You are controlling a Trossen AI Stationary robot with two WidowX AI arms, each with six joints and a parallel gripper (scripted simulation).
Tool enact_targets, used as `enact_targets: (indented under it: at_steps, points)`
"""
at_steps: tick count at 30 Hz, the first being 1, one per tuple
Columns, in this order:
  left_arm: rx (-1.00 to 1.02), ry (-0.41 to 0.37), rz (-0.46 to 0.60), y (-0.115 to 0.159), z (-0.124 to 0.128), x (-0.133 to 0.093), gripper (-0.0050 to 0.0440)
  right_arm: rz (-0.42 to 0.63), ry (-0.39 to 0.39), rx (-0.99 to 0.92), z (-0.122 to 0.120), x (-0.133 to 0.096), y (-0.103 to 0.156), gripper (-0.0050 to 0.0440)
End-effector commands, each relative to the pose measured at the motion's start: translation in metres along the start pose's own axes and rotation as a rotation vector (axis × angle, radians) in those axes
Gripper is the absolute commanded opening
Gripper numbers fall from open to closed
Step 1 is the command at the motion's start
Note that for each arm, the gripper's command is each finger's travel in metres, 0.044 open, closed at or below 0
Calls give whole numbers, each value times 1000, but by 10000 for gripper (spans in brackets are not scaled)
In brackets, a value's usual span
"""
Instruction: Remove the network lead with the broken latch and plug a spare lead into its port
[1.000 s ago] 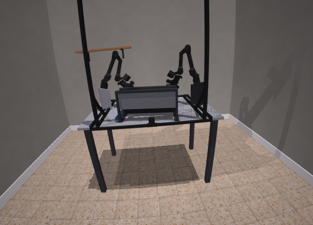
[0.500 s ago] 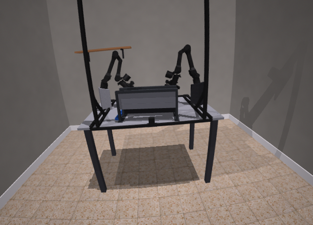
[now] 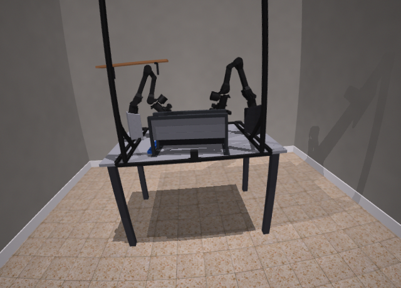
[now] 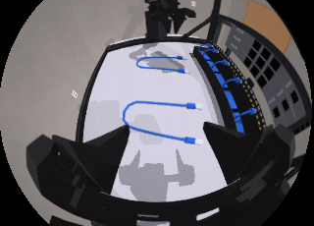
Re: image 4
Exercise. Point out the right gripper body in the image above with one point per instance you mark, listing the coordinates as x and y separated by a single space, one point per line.
181 12

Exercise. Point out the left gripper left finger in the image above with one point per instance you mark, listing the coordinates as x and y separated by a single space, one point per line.
100 158

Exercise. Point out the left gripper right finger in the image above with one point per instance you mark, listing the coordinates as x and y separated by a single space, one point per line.
233 149

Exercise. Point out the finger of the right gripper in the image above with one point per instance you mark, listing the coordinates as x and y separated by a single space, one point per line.
178 21
167 24

